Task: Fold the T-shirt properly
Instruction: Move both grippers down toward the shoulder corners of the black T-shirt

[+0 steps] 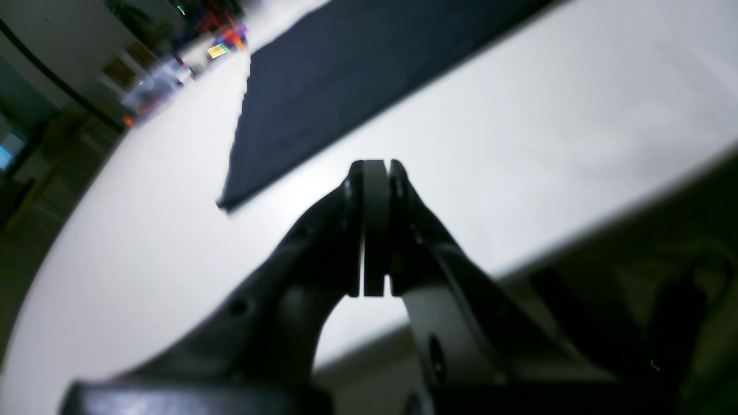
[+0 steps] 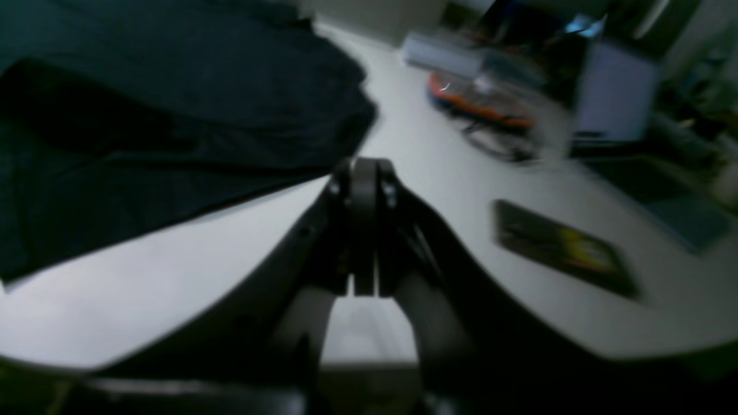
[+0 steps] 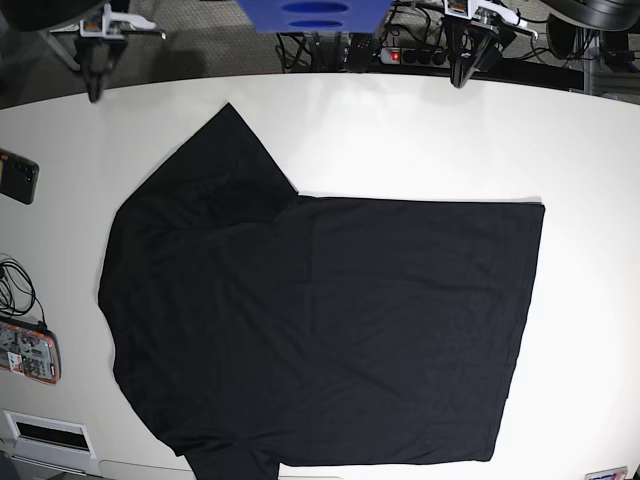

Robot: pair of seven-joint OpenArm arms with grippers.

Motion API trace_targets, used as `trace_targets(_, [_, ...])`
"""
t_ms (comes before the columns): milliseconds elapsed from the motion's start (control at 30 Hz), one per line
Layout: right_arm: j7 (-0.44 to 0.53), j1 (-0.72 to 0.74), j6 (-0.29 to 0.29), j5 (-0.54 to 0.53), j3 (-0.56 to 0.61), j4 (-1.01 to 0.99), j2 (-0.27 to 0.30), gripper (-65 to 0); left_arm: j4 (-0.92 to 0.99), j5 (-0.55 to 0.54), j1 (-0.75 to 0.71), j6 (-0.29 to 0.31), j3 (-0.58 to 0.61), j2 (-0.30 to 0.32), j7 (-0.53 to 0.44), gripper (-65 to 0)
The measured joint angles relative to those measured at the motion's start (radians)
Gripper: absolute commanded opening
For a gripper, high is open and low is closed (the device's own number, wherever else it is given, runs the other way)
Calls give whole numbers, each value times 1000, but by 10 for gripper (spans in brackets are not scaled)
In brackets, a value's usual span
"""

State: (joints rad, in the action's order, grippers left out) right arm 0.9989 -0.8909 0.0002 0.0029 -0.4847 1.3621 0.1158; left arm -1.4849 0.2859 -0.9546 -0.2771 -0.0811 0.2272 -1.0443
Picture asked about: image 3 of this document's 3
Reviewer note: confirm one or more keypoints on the black T-shirt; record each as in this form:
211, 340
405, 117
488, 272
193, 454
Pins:
256, 327

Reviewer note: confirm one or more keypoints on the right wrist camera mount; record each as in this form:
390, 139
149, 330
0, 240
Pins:
107, 24

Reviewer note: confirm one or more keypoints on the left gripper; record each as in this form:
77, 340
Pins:
470, 47

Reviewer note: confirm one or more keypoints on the orange blue device case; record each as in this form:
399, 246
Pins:
31, 350

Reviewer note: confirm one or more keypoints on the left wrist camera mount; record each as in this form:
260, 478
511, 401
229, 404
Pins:
491, 13

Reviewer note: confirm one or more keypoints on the sticker at table edge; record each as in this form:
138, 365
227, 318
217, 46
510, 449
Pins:
618, 473

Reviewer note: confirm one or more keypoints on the blue plastic stool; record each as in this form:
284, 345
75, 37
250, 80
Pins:
288, 16

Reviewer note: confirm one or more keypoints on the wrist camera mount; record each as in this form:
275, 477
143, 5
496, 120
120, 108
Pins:
491, 13
107, 24

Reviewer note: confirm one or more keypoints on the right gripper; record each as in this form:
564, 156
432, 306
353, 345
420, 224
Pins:
97, 57

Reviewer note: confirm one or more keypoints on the black smartphone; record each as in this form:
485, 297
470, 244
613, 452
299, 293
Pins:
19, 177

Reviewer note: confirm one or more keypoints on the white power strip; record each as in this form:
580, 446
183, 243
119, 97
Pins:
414, 57

